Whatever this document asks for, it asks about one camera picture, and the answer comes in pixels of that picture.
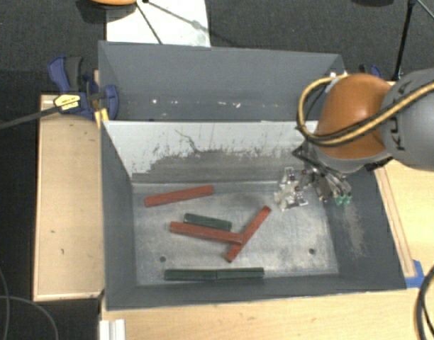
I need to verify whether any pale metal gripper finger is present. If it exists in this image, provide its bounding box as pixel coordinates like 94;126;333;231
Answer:
273;166;299;203
279;191;309;213

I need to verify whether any red-brown flat block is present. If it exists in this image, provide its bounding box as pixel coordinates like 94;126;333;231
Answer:
143;185;216;208
224;205;272;264
169;221;245;246

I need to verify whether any grey metal bin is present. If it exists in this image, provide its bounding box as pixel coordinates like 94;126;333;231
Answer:
96;40;408;312

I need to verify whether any dark green flat block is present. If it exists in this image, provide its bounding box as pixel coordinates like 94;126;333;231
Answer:
216;266;265;281
183;212;233;232
164;268;218;282

